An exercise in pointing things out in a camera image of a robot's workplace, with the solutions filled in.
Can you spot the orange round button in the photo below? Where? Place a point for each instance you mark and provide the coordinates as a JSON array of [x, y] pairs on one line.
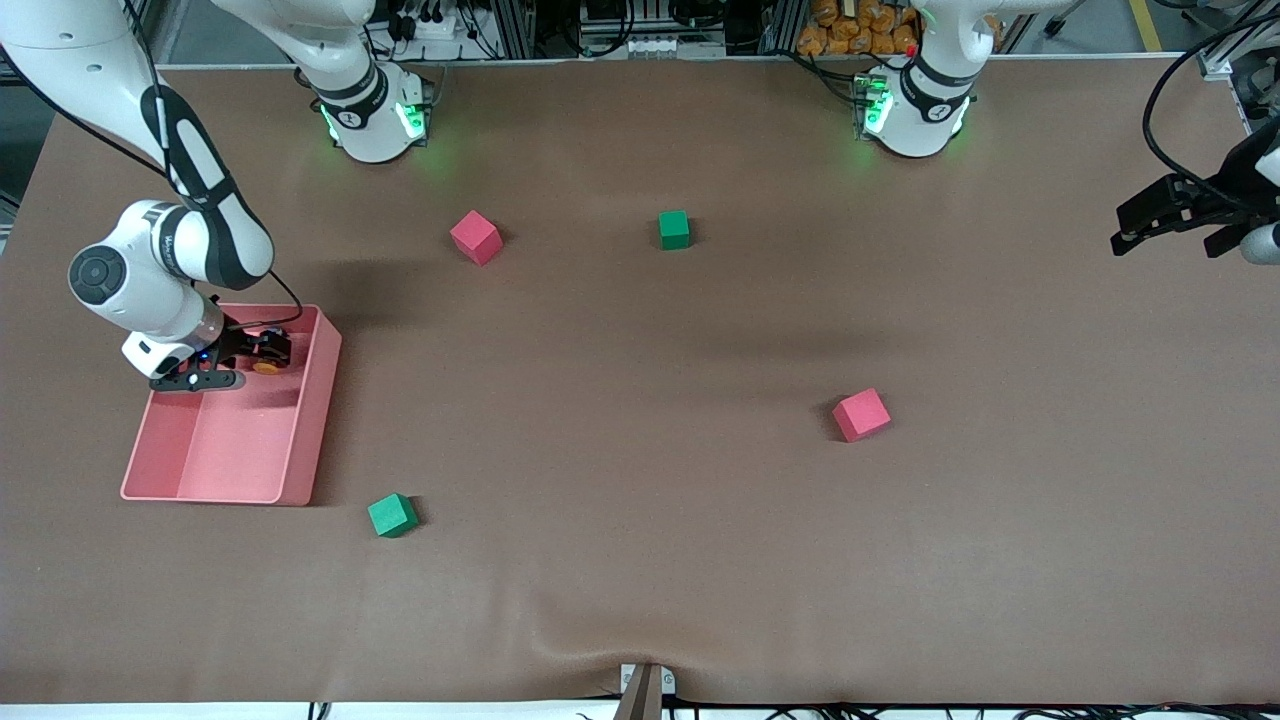
[[266, 368]]

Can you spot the green foam cube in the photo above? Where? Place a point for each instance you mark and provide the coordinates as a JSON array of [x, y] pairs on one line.
[[674, 229], [392, 515]]

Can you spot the white power strip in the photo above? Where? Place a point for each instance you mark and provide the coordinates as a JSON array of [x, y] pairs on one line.
[[435, 27]]

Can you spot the brown table mat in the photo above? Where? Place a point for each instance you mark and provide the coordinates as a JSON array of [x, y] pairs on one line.
[[600, 560]]

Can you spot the pink foam cube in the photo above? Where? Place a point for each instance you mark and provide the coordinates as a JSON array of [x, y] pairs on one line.
[[476, 237], [861, 415]]

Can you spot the pink plastic tray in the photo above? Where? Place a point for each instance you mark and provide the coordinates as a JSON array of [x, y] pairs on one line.
[[240, 450]]

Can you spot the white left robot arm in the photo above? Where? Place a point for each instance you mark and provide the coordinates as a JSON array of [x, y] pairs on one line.
[[925, 95]]

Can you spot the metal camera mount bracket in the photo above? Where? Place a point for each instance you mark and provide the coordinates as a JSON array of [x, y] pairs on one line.
[[646, 692]]

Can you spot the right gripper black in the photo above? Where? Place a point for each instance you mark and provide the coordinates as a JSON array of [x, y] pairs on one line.
[[243, 343]]

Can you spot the pile of orange objects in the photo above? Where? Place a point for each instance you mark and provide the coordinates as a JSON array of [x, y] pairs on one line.
[[850, 30]]

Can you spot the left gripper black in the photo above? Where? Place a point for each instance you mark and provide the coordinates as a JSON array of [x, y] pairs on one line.
[[1206, 197]]

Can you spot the white terminal block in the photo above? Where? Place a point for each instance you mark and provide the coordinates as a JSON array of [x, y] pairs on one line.
[[670, 46]]

